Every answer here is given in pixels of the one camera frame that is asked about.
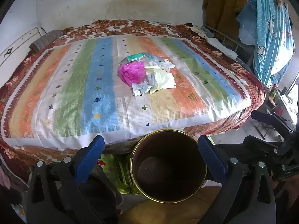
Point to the brown hanging garment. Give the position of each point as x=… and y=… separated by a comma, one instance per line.
x=221, y=15

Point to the white plastic wrapper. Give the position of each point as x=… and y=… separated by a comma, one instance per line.
x=151, y=66

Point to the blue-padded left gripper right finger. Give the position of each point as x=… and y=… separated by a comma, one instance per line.
x=246, y=195

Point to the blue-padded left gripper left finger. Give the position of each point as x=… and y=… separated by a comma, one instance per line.
x=54, y=194

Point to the pink plastic bag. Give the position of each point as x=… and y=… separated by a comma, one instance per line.
x=133, y=72

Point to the grey rolled pillow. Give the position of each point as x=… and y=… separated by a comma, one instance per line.
x=45, y=40

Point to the metal bed rail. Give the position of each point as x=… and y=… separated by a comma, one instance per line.
x=244, y=52

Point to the blue face mask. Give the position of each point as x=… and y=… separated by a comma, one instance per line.
x=154, y=58

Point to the dark round trash bin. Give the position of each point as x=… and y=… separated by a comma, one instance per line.
x=167, y=167

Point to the blue dotted hanging cloth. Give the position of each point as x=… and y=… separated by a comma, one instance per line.
x=274, y=44

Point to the striped colourful bed sheet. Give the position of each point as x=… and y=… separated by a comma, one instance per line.
x=73, y=92

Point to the green white carton box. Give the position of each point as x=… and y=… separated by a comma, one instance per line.
x=135, y=57

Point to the white paper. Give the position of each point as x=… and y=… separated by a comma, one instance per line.
x=153, y=82

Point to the white cloth on rail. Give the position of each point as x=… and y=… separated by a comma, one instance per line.
x=216, y=43

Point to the green patterned floor mat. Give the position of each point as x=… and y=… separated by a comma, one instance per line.
x=117, y=169

